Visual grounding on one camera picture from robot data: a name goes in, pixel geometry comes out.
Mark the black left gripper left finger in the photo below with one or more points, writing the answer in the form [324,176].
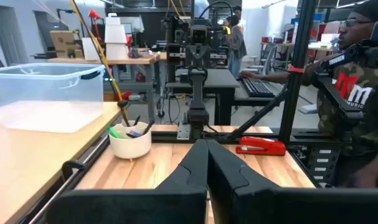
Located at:
[176,205]

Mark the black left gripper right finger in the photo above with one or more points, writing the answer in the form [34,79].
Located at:
[269,205]

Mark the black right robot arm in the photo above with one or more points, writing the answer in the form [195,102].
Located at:
[197,99]

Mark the black desk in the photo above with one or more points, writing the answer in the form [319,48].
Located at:
[216,79]

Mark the person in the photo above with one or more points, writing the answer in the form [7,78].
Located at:
[363,93]
[237,46]
[238,12]

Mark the red marker case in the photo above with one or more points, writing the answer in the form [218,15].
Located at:
[260,147]

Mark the black computer keyboard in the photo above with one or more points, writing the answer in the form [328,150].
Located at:
[257,87]

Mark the white pen cup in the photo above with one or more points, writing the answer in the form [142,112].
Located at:
[129,146]

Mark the blue pen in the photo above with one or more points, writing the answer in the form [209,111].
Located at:
[134,134]

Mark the black marker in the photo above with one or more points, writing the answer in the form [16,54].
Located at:
[148,127]

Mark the wooden workbench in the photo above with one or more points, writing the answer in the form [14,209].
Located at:
[114,60]

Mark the white stacked boxes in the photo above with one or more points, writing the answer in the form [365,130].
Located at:
[115,37]

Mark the black pen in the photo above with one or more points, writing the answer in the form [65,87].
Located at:
[136,120]

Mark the green marker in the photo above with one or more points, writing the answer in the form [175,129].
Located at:
[113,132]

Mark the red tape band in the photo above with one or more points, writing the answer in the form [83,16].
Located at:
[296,69]

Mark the red desk lamp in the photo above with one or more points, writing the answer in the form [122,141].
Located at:
[94,15]

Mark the cardboard box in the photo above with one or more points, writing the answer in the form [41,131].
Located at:
[64,43]

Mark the light wooden desk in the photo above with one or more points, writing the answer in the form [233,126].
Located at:
[30,161]

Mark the clear plastic storage bin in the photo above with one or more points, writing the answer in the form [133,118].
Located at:
[48,96]

